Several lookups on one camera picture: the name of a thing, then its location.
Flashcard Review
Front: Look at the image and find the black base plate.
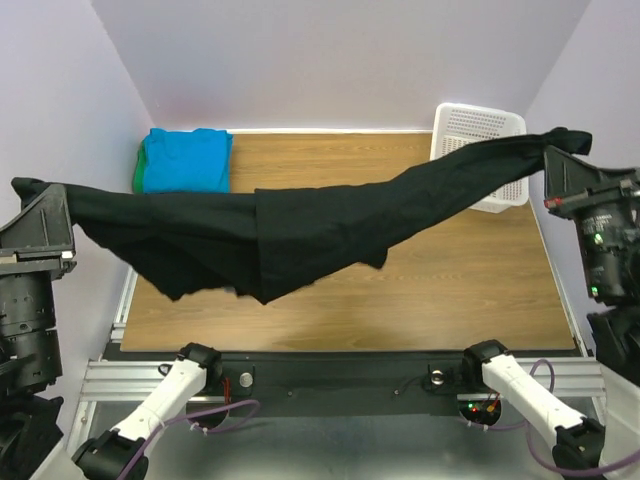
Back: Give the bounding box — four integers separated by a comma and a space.
177, 344, 489, 417

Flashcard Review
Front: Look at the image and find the green folded t shirt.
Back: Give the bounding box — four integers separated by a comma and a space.
132, 142, 147, 194

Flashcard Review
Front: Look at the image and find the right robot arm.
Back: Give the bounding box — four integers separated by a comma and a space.
460, 147, 639, 479

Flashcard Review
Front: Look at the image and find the black t shirt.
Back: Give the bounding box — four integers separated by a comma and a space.
64, 127, 595, 306

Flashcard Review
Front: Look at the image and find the blue folded t shirt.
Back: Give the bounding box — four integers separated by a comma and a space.
142, 128, 233, 193

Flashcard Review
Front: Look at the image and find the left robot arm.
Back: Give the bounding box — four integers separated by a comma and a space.
1, 186, 223, 479

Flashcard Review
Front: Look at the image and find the white plastic basket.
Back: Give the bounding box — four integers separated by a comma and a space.
430, 102, 529, 214

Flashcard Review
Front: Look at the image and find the aluminium frame rail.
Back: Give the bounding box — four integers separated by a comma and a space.
80, 357, 605, 402

